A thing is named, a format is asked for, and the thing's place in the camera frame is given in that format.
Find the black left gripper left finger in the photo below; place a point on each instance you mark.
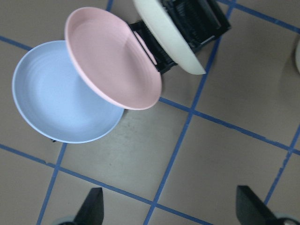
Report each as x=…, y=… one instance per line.
x=92, y=210

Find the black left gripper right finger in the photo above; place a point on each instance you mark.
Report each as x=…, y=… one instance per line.
x=250, y=210

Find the light blue plate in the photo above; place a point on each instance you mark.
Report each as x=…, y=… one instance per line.
x=55, y=101

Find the pink plate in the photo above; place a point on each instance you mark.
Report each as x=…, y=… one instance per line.
x=110, y=59

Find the cream plate in rack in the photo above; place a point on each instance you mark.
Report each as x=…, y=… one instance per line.
x=168, y=36

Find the cream bowl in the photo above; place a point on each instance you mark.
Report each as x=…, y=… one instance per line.
x=297, y=56

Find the black dish rack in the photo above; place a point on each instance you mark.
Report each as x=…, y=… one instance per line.
x=199, y=22

